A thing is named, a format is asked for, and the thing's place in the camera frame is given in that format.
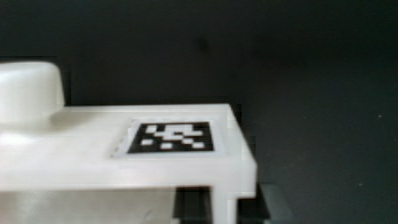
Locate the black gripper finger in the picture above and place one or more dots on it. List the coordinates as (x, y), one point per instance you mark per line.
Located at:
(280, 212)

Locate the white drawer tray front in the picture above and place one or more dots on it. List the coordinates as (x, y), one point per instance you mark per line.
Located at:
(98, 160)

